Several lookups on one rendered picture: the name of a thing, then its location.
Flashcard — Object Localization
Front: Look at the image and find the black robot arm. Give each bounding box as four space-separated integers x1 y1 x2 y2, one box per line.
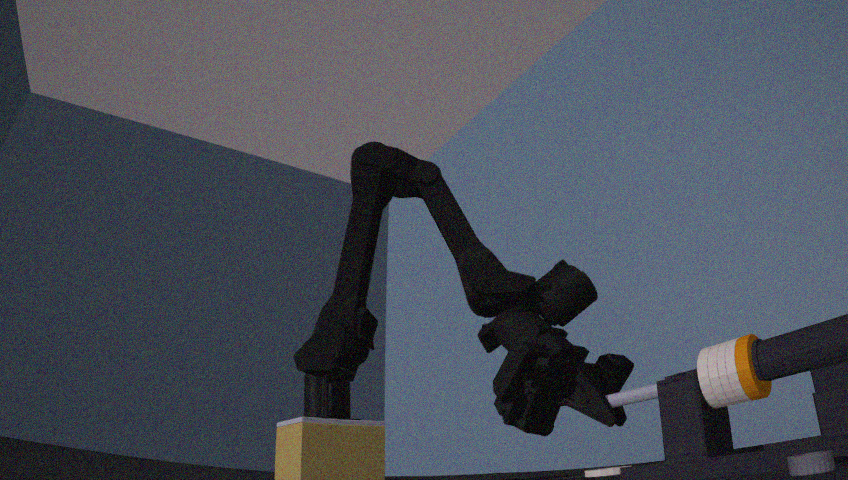
293 142 598 436

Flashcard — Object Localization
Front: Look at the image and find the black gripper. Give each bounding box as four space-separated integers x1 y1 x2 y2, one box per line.
493 322 634 427

